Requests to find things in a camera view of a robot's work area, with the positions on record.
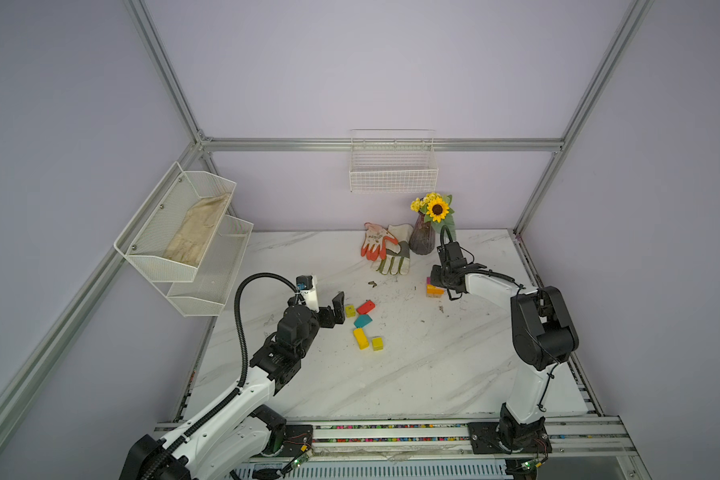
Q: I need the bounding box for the orange supermarket block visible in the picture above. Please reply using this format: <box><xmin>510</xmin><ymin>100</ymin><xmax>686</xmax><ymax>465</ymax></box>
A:
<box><xmin>426</xmin><ymin>285</ymin><xmax>445</xmax><ymax>298</ymax></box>

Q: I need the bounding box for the red block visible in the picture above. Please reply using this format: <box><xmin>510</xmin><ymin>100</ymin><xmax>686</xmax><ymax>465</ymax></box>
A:
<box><xmin>356</xmin><ymin>300</ymin><xmax>376</xmax><ymax>315</ymax></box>

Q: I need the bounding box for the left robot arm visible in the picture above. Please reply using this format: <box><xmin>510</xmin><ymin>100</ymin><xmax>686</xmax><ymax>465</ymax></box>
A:
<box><xmin>119</xmin><ymin>292</ymin><xmax>346</xmax><ymax>479</ymax></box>

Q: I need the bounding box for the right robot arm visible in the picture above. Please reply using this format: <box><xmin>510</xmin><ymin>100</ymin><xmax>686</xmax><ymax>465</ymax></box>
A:
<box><xmin>430</xmin><ymin>239</ymin><xmax>579</xmax><ymax>453</ymax></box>

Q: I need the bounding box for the teal block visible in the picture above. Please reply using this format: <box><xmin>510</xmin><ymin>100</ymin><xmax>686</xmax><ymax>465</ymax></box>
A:
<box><xmin>354</xmin><ymin>314</ymin><xmax>373</xmax><ymax>328</ymax></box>

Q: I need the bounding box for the yellow long block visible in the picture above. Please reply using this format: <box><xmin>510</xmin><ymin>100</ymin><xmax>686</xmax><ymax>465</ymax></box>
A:
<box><xmin>353</xmin><ymin>328</ymin><xmax>370</xmax><ymax>350</ymax></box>

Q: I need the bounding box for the dark ribbed glass vase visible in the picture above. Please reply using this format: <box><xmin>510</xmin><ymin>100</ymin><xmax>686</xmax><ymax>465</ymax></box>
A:
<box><xmin>409</xmin><ymin>213</ymin><xmax>436</xmax><ymax>256</ymax></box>

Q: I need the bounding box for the green white work glove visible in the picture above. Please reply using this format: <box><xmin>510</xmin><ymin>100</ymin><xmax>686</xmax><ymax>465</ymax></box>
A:
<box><xmin>371</xmin><ymin>224</ymin><xmax>413</xmax><ymax>275</ymax></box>

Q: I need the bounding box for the yellow small cube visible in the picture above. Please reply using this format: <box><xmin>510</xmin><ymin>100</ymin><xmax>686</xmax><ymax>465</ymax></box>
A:
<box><xmin>371</xmin><ymin>337</ymin><xmax>384</xmax><ymax>351</ymax></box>

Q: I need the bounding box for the yellow sunflower bouquet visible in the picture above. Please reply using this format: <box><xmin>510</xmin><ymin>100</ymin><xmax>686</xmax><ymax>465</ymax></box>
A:
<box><xmin>410</xmin><ymin>192</ymin><xmax>457</xmax><ymax>240</ymax></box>

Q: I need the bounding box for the orange white work glove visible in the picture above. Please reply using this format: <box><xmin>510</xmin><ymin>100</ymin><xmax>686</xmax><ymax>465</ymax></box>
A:
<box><xmin>360</xmin><ymin>222</ymin><xmax>401</xmax><ymax>261</ymax></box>

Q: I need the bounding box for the beige cloth in shelf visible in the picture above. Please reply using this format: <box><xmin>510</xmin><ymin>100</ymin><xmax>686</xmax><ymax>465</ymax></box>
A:
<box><xmin>163</xmin><ymin>193</ymin><xmax>231</xmax><ymax>267</ymax></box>

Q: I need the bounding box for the white two-tier mesh shelf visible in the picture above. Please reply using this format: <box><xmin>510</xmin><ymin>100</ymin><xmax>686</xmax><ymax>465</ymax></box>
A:
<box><xmin>113</xmin><ymin>163</ymin><xmax>253</xmax><ymax>317</ymax></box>

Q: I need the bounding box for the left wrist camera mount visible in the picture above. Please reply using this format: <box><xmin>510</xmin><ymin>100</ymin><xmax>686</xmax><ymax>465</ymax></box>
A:
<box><xmin>296</xmin><ymin>275</ymin><xmax>319</xmax><ymax>312</ymax></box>

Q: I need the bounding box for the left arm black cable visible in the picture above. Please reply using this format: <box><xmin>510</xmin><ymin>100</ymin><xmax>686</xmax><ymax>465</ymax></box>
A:
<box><xmin>137</xmin><ymin>272</ymin><xmax>301</xmax><ymax>480</ymax></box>

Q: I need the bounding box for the white wire wall basket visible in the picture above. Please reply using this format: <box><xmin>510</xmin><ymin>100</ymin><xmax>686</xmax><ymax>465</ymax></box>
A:
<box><xmin>349</xmin><ymin>129</ymin><xmax>439</xmax><ymax>193</ymax></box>

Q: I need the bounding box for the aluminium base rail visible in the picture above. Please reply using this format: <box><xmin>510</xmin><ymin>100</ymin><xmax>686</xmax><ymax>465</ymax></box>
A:
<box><xmin>149</xmin><ymin>415</ymin><xmax>652</xmax><ymax>480</ymax></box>

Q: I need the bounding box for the aluminium cage frame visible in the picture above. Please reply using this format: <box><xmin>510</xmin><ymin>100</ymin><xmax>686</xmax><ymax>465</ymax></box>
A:
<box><xmin>0</xmin><ymin>1</ymin><xmax>653</xmax><ymax>454</ymax></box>

